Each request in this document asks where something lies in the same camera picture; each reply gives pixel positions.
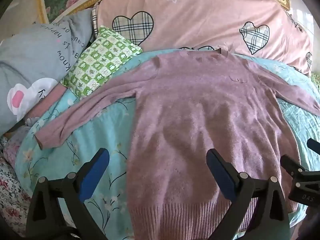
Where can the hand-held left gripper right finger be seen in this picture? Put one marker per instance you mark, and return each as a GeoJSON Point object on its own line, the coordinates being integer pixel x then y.
{"type": "Point", "coordinates": [222, 177]}

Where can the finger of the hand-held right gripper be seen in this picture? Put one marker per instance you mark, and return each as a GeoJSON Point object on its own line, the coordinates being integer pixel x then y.
{"type": "Point", "coordinates": [291, 165]}
{"type": "Point", "coordinates": [314, 145]}

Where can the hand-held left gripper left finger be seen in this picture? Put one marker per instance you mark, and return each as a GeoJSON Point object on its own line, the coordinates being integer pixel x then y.
{"type": "Point", "coordinates": [93, 175]}

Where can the mauve knit sweater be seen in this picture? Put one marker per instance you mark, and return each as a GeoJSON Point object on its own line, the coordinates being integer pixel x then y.
{"type": "Point", "coordinates": [195, 120]}

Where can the teal floral bed sheet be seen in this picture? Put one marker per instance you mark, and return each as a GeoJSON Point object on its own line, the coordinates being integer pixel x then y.
{"type": "Point", "coordinates": [105, 135]}

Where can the white floral quilt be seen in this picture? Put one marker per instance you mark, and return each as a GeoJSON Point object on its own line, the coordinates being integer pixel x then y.
{"type": "Point", "coordinates": [12, 187]}

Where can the dusty pink cloth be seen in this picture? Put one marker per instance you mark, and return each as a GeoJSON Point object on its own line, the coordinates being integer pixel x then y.
{"type": "Point", "coordinates": [48, 101]}

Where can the green checkered pillow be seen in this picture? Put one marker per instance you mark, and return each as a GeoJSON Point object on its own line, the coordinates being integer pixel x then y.
{"type": "Point", "coordinates": [97, 62]}

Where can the grey printed pillow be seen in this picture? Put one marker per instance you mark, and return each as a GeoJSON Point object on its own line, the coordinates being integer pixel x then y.
{"type": "Point", "coordinates": [32, 55]}

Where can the plaid pillow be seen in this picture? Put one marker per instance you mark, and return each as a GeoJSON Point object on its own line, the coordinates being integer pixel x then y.
{"type": "Point", "coordinates": [95, 15]}

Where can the pink duvet with plaid hearts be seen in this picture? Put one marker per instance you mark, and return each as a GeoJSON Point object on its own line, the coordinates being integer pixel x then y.
{"type": "Point", "coordinates": [200, 17]}

